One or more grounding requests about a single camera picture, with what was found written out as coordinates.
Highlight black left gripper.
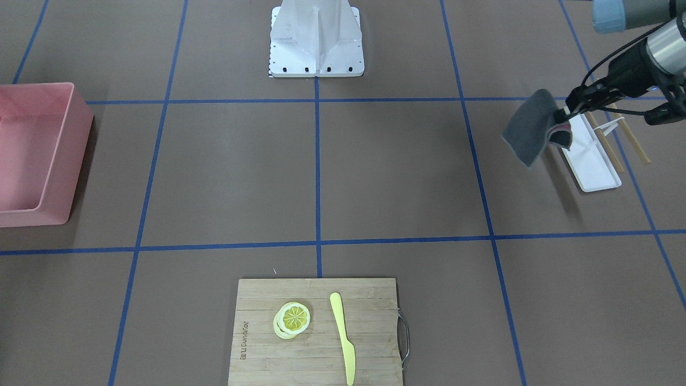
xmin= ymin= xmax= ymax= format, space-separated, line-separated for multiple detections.
xmin=565 ymin=46 xmax=685 ymax=125

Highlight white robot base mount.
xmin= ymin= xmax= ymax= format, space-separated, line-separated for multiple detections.
xmin=268 ymin=1 xmax=365 ymax=78

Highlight wooden rack rod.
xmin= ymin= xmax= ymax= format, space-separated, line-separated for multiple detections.
xmin=585 ymin=112 xmax=624 ymax=174
xmin=611 ymin=112 xmax=652 ymax=165

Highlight yellow plastic knife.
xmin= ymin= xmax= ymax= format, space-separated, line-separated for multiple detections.
xmin=329 ymin=292 xmax=357 ymax=385

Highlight bamboo cutting board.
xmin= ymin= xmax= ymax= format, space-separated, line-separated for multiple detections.
xmin=228 ymin=278 xmax=404 ymax=385

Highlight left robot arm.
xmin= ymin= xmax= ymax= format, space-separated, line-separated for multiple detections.
xmin=558 ymin=1 xmax=685 ymax=125

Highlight pink plastic bin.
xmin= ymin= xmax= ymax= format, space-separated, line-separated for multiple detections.
xmin=1 ymin=81 xmax=94 ymax=228

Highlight grey wiping cloth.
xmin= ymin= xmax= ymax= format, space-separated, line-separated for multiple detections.
xmin=502 ymin=90 xmax=573 ymax=168

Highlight yellow lemon slice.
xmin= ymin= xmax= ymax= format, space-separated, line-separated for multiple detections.
xmin=273 ymin=301 xmax=311 ymax=339

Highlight white rack tray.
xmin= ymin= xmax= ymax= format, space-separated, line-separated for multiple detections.
xmin=563 ymin=115 xmax=624 ymax=193

